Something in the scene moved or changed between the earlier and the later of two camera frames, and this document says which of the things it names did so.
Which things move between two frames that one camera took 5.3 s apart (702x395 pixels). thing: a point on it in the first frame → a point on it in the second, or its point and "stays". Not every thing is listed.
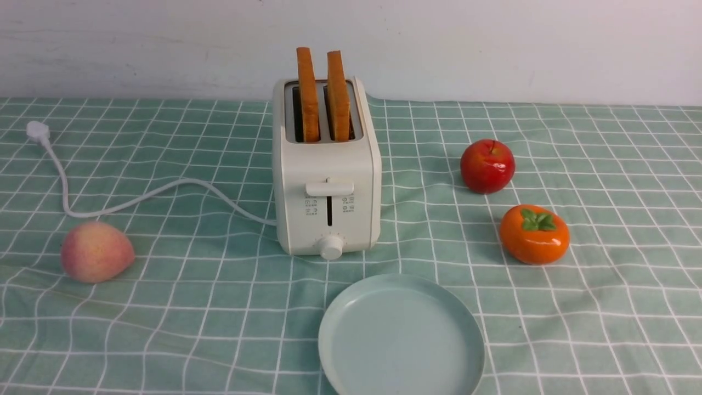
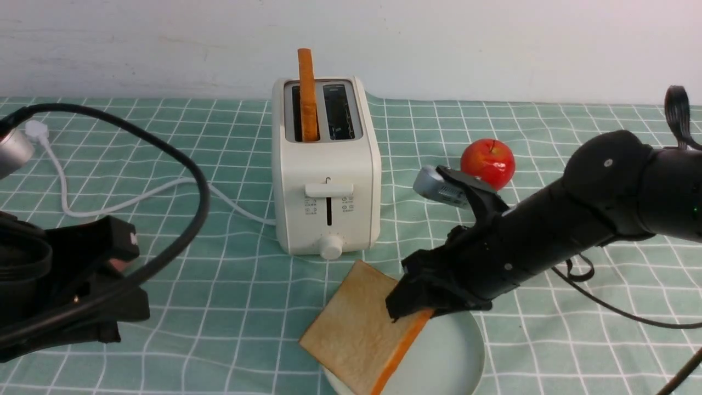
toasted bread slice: [309, 91] stays
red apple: [487, 166] stays
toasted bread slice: [339, 96] → [354, 336]
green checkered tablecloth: [208, 307] stays
